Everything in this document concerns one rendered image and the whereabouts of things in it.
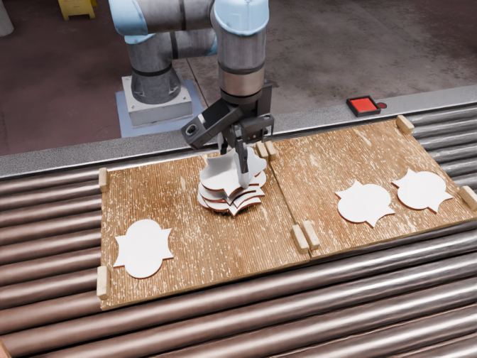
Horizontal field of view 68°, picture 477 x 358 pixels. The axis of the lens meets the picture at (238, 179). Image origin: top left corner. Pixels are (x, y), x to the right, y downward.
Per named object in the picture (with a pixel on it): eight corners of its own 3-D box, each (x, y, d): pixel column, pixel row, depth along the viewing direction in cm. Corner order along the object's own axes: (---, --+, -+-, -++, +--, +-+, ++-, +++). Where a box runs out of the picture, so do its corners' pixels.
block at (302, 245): (289, 231, 75) (290, 224, 73) (297, 230, 75) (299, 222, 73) (299, 256, 71) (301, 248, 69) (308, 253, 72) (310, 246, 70)
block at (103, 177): (101, 175, 86) (98, 167, 84) (109, 174, 86) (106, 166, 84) (101, 193, 82) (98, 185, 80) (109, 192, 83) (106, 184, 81)
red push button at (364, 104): (348, 104, 109) (350, 100, 108) (366, 101, 110) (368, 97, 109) (358, 116, 105) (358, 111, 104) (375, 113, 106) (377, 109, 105)
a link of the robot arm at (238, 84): (229, 79, 53) (209, 54, 58) (230, 104, 56) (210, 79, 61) (273, 67, 55) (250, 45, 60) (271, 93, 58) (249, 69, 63)
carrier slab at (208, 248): (103, 176, 88) (101, 172, 87) (260, 148, 95) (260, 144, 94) (102, 311, 65) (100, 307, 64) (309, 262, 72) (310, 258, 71)
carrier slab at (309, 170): (260, 148, 95) (260, 143, 94) (395, 123, 102) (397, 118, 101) (311, 261, 72) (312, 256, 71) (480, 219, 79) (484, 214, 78)
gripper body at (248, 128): (272, 143, 67) (278, 89, 58) (232, 157, 65) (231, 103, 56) (254, 120, 72) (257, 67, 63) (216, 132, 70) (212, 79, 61)
